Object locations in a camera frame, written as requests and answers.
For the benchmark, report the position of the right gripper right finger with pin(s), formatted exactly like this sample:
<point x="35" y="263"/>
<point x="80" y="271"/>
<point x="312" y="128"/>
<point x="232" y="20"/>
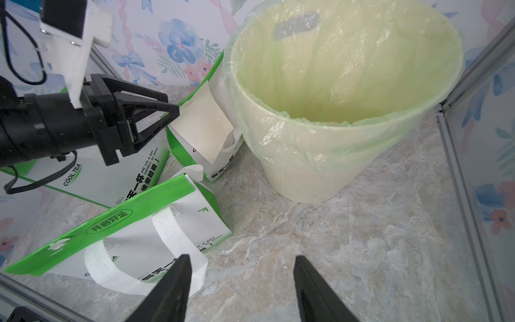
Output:
<point x="316" y="299"/>

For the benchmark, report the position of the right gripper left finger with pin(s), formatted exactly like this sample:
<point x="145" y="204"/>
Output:
<point x="168" y="300"/>

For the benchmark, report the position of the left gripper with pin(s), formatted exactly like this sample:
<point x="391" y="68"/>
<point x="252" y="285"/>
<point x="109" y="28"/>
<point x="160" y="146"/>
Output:
<point x="113" y="108"/>

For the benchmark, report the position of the green white bag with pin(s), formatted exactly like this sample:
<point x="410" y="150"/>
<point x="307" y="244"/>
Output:
<point x="92" y="181"/>
<point x="185" y="154"/>
<point x="129" y="248"/>

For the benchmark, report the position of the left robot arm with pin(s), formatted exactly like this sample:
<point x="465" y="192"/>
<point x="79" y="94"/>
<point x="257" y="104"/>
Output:
<point x="39" y="126"/>

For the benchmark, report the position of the green bin liner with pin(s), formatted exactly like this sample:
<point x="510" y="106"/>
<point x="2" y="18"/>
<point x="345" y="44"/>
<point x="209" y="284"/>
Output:
<point x="346" y="80"/>

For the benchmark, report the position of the cream trash bin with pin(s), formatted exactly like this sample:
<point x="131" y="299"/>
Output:
<point x="342" y="120"/>

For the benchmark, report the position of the aluminium front rail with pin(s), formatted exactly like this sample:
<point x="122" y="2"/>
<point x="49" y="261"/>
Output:
<point x="20" y="303"/>

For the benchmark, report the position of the right aluminium corner post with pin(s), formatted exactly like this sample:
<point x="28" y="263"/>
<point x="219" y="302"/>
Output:
<point x="477" y="128"/>

